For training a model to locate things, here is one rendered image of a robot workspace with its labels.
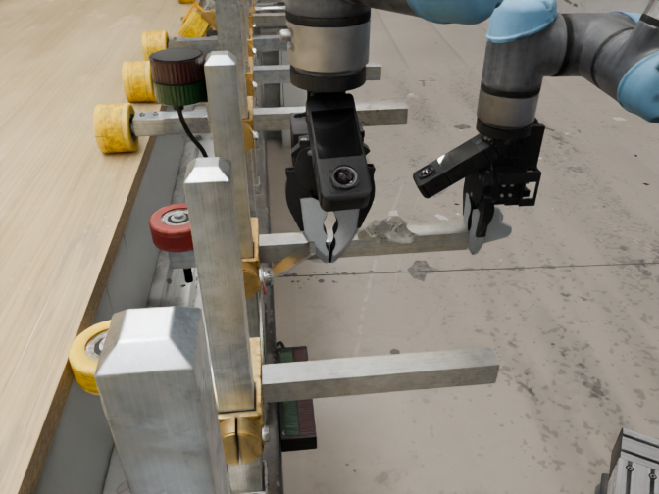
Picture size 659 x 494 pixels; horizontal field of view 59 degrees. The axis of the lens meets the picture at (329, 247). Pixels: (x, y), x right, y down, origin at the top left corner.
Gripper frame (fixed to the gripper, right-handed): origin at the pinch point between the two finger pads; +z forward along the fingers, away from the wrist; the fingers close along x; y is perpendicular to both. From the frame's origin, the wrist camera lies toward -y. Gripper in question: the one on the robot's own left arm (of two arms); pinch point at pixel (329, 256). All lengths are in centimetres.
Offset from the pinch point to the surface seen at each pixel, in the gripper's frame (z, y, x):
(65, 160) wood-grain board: 6, 41, 40
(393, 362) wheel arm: 11.0, -5.8, -6.6
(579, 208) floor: 96, 164, -132
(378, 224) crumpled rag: 8.1, 18.8, -9.1
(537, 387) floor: 96, 62, -70
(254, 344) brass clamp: 10.0, -2.3, 8.9
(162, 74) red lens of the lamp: -16.7, 12.4, 16.9
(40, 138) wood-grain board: 6, 51, 47
